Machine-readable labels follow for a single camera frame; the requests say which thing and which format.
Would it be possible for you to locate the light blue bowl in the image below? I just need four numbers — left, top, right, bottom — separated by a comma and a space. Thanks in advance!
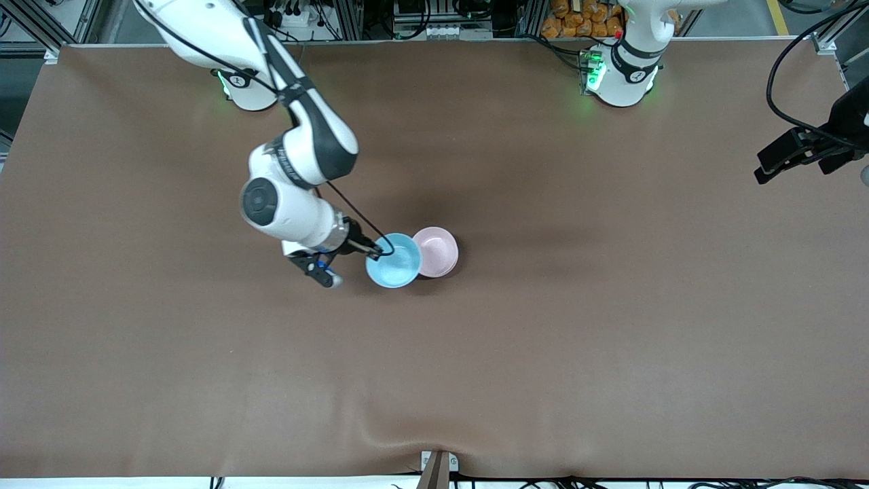
365, 233, 423, 289

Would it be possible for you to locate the pink bowl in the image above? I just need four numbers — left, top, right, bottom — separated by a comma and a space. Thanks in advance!
412, 226, 460, 278

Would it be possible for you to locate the brown table mat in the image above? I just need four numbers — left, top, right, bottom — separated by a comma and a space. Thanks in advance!
0, 39, 869, 480

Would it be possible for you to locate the white power strip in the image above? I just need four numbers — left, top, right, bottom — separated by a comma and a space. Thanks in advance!
270, 5, 321, 29

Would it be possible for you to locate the orange snack pile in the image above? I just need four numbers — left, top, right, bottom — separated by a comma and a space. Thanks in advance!
541, 0, 625, 39

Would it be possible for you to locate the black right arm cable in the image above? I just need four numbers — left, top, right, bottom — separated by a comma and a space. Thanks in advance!
132, 0, 396, 257

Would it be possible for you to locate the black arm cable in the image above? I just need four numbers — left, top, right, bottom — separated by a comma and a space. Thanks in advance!
766, 5, 869, 149
132, 0, 396, 257

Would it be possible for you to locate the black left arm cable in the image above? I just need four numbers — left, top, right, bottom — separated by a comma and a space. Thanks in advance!
766, 5, 869, 149

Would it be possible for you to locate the aluminium frame post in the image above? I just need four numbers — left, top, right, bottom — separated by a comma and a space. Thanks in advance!
12, 0, 103, 55
331, 0, 365, 41
519, 0, 549, 39
811, 0, 869, 56

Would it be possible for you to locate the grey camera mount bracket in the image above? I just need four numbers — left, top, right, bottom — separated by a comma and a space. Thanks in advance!
420, 450, 460, 489

